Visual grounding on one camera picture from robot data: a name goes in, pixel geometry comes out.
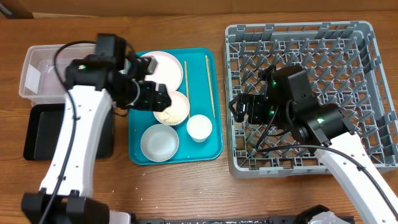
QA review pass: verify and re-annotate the pink bowl with rice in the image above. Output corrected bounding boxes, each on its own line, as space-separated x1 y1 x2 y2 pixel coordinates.
154 91 190 126

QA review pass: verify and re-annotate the grey shallow bowl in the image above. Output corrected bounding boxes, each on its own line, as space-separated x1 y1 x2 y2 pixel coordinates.
141 124 179 162

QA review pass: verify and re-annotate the white cup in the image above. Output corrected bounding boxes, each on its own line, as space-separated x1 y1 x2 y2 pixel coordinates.
187 114 213 142

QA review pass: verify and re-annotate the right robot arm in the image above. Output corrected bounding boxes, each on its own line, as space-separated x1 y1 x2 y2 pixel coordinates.
228 65 397 223

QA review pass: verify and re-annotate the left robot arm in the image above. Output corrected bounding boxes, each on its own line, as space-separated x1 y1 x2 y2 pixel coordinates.
21 34 172 223

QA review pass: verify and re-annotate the large white plate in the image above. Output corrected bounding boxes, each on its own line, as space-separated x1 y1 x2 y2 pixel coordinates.
142 51 183 91

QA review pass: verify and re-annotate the left wooden chopstick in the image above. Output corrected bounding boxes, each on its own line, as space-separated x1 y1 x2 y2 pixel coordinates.
184 61 190 119

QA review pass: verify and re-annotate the wooden chopstick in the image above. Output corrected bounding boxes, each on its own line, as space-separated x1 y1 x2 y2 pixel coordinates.
184 61 190 119
205 55 215 118

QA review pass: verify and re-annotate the teal serving tray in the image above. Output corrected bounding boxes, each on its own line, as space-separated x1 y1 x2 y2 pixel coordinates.
128 47 223 166

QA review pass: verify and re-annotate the right wooden chopstick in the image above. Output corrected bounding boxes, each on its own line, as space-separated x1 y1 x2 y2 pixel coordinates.
205 55 215 118

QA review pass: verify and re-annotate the grey plastic dish rack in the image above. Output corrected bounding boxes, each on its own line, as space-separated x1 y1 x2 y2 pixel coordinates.
223 21 397 178

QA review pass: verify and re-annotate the black rectangular tray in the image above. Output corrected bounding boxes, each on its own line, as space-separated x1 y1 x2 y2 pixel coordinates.
23 103 114 161

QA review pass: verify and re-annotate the clear plastic bin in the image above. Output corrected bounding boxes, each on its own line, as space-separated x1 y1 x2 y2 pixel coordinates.
19 44 95 105

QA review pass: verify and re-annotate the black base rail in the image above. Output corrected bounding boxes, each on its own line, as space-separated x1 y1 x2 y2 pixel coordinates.
105 204 355 224

